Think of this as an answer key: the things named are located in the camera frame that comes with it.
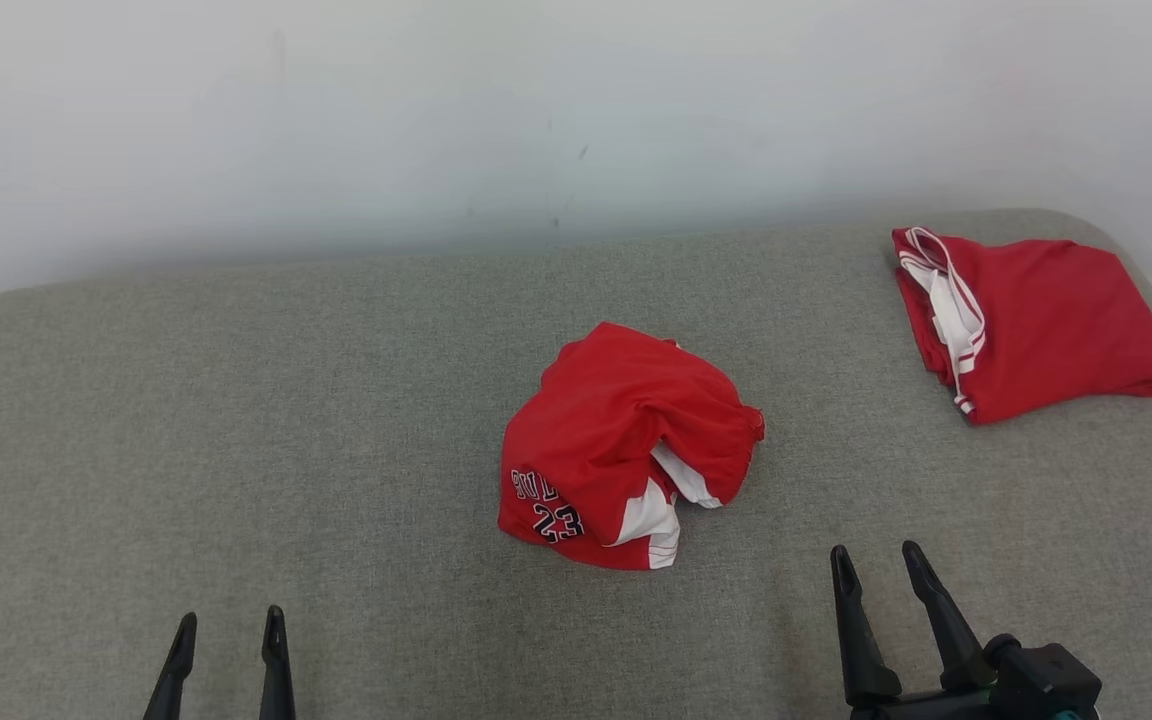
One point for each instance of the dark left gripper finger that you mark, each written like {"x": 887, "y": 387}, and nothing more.
{"x": 277, "y": 670}
{"x": 176, "y": 675}

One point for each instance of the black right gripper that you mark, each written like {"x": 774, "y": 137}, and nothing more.
{"x": 926, "y": 708}

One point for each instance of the red Bulls jersey white sleeves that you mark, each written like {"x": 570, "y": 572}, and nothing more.
{"x": 1056, "y": 320}

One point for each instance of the red Bulls 23 shorts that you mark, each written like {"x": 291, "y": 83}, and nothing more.
{"x": 606, "y": 430}

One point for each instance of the grey fabric sofa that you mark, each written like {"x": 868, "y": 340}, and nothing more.
{"x": 286, "y": 450}

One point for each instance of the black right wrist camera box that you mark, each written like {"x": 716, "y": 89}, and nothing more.
{"x": 1046, "y": 680}

